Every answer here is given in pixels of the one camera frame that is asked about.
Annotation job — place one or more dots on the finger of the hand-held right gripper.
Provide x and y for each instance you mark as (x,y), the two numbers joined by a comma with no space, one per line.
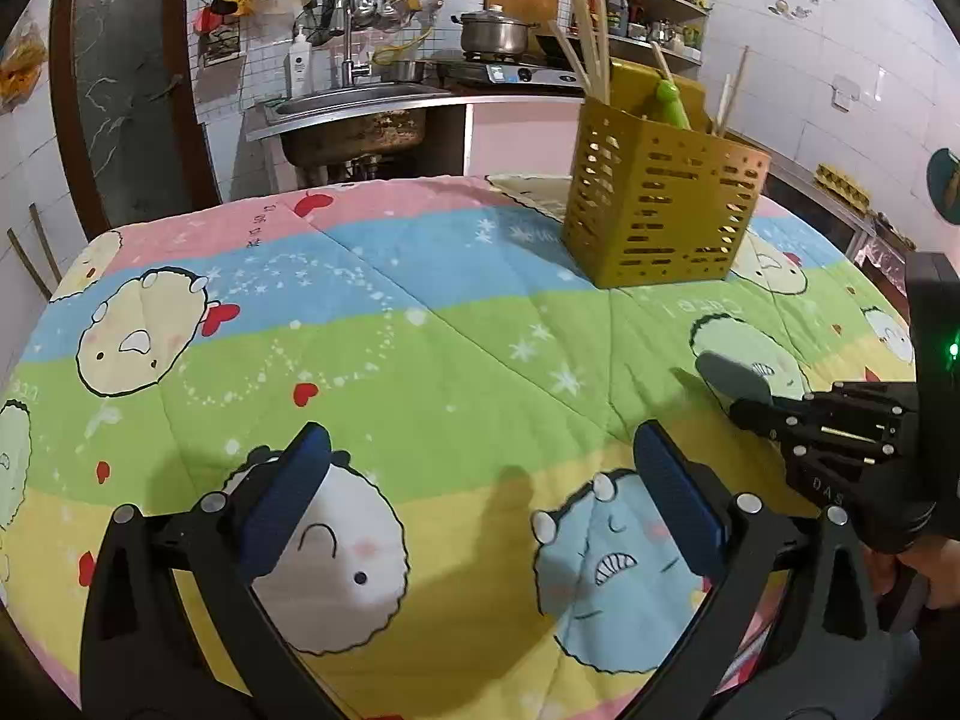
(840,472)
(825,409)

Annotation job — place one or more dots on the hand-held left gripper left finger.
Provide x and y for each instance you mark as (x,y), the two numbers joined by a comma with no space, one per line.
(289,495)

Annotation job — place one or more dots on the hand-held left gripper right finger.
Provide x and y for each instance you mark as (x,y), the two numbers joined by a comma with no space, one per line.
(679,495)

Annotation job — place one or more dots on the yellow slotted utensil holder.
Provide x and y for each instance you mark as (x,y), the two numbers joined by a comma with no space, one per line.
(660,217)

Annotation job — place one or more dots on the green frog utensil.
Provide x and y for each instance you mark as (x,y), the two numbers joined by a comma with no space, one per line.
(673,105)

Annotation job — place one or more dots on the person's right hand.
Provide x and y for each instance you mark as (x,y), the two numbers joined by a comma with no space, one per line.
(885,577)

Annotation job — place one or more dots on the colourful cartoon printed blanket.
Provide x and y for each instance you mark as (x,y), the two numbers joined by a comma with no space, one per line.
(375,360)

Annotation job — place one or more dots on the yellow egg tray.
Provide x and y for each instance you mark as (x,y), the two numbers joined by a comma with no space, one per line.
(844,184)

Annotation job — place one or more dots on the kitchen counter cabinet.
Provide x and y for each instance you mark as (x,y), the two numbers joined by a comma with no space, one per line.
(810,180)

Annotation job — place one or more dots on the leaning wooden sticks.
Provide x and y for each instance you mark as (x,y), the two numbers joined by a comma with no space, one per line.
(34,255)

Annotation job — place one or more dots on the steel kitchen sink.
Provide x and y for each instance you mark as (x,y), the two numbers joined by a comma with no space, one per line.
(352,116)

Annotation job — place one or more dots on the white soap bottle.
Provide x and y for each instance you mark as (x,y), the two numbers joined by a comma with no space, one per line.
(298,64)

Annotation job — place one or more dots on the dark glass door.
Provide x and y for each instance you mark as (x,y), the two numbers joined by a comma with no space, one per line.
(127,90)

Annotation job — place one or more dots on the gas stove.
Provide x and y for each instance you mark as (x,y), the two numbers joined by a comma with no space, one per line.
(510,75)

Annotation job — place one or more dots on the steel faucet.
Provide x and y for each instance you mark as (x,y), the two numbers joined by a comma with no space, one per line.
(352,37)

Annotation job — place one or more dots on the yellow red hanging bag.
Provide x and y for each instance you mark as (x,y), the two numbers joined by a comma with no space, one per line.
(225,4)

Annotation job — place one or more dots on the steel cooking pot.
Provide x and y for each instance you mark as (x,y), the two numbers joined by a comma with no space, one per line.
(495,34)

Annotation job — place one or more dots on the teal round wall object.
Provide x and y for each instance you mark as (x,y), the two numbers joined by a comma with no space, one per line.
(945,187)

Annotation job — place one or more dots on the white wall socket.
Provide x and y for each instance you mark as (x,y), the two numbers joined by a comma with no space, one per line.
(844,92)

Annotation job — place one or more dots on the kitchen wall shelf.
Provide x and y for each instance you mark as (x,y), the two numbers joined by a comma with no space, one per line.
(652,22)

